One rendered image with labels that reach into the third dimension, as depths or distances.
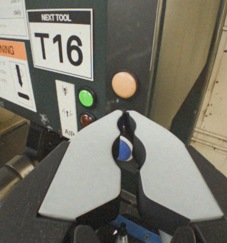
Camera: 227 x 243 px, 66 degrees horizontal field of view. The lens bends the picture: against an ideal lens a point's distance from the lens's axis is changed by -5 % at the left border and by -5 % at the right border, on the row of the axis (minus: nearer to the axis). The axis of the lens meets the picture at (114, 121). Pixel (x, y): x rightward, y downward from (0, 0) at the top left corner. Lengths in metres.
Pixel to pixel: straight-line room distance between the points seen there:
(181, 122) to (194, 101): 0.13
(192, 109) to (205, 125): 0.44
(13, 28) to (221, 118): 1.21
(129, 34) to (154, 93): 0.06
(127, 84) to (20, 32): 0.16
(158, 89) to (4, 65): 0.25
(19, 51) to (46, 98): 0.07
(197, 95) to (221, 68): 0.37
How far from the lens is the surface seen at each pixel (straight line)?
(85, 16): 0.20
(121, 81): 0.17
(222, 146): 1.41
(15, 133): 1.76
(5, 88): 0.36
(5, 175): 0.47
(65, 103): 0.25
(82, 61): 0.21
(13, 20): 0.29
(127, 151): 0.21
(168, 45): 0.18
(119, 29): 0.17
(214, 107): 1.28
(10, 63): 0.32
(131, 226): 0.62
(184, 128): 0.97
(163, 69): 0.18
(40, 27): 0.24
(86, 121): 0.22
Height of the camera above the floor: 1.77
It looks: 32 degrees down
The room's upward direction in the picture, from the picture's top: 3 degrees clockwise
